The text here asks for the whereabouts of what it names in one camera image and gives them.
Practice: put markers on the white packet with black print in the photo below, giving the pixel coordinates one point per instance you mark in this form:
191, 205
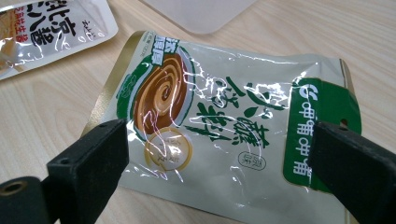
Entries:
62, 31

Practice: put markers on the clear plastic container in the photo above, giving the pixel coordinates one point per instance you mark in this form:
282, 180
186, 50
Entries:
199, 15

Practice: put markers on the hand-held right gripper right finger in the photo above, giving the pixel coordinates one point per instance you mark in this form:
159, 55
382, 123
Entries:
358, 174

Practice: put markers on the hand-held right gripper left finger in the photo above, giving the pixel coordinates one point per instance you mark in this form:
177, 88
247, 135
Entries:
87, 168

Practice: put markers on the green and white sauce packet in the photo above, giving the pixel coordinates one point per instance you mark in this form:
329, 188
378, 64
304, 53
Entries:
218, 155

